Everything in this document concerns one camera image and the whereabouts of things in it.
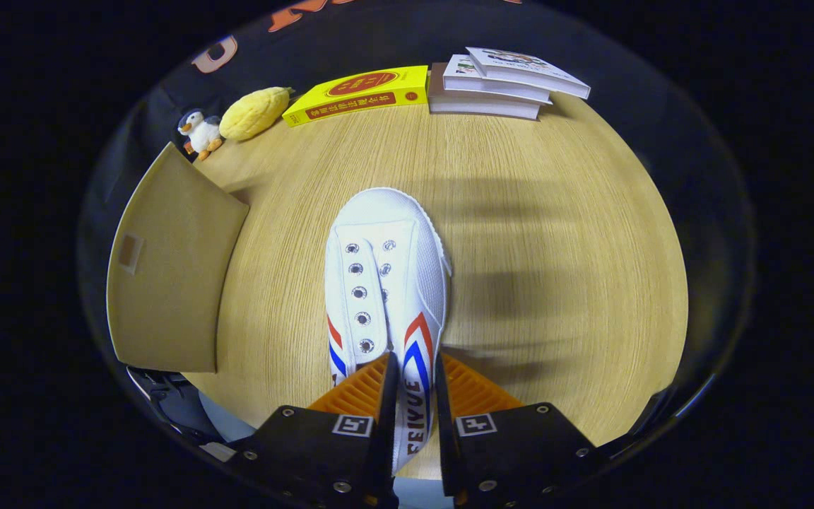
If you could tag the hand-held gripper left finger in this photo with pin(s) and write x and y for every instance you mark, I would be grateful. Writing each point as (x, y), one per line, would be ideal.
(386, 410)

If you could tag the beige fabric storage box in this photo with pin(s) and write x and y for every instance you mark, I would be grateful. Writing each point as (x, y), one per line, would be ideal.
(167, 268)

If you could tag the yellow plush ball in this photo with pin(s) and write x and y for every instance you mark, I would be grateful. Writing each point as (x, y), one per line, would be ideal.
(255, 113)

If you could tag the white book bird cover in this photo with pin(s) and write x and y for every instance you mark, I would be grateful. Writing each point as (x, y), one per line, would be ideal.
(527, 71)

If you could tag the penguin plush toy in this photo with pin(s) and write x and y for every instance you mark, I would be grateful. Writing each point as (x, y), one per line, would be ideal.
(202, 131)

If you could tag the yellow book red label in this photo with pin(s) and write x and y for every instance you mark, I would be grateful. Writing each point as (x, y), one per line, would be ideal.
(357, 95)

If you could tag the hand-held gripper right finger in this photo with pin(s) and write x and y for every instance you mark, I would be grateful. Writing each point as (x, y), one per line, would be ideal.
(444, 417)

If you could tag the white book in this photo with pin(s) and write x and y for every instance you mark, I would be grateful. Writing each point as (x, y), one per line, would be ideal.
(467, 78)

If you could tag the white canvas shoe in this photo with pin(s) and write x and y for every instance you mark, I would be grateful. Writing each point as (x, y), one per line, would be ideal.
(386, 233)

